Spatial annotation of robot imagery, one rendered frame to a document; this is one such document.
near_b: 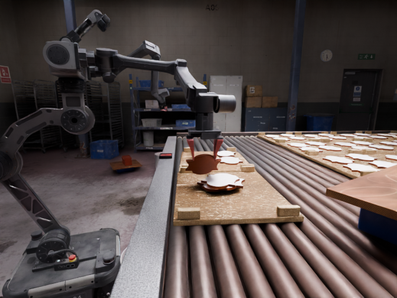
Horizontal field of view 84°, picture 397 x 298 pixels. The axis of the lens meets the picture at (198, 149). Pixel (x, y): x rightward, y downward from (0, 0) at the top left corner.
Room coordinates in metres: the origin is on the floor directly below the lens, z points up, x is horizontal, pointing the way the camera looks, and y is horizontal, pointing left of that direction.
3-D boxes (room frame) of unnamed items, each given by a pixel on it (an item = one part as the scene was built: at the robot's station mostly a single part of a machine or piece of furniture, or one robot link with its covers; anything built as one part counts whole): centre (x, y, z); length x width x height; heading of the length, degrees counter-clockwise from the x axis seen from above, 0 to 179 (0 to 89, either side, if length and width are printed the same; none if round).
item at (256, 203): (0.74, -0.10, 0.93); 0.41 x 0.35 x 0.02; 4
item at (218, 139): (0.71, -0.04, 1.10); 0.07 x 0.07 x 0.09; 6
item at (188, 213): (0.54, 0.03, 0.95); 0.06 x 0.02 x 0.03; 94
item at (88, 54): (1.16, 0.56, 1.45); 0.09 x 0.08 x 0.12; 20
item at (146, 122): (5.77, 1.20, 0.74); 0.44 x 0.36 x 0.20; 76
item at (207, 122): (0.71, -0.02, 1.17); 0.10 x 0.07 x 0.07; 96
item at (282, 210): (0.55, -0.24, 0.95); 0.06 x 0.02 x 0.03; 94
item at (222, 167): (1.16, -0.08, 0.93); 0.41 x 0.35 x 0.02; 2
